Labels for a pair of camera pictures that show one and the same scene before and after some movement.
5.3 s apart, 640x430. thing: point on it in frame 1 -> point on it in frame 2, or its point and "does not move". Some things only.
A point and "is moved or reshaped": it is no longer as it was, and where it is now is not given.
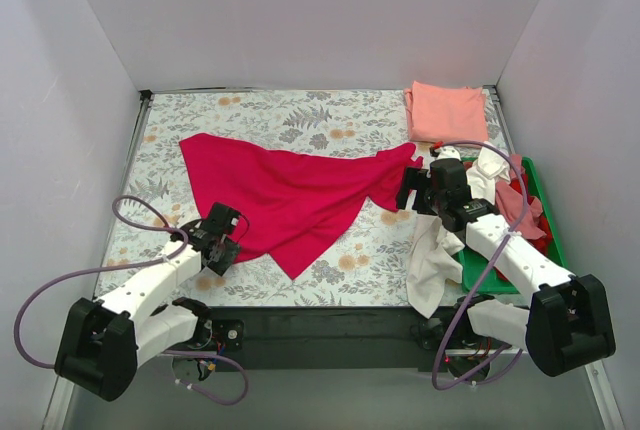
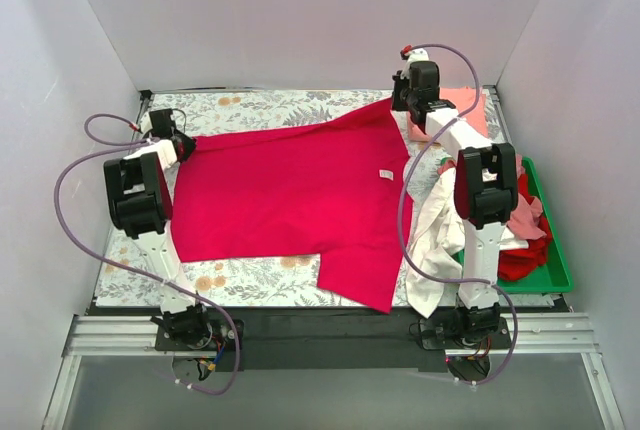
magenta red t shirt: (297, 206) is moved or reshaped
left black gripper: (226, 252) -> (186, 146)
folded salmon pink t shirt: (446, 113) does not move
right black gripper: (414, 190) -> (400, 97)
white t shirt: (434, 262) does not move
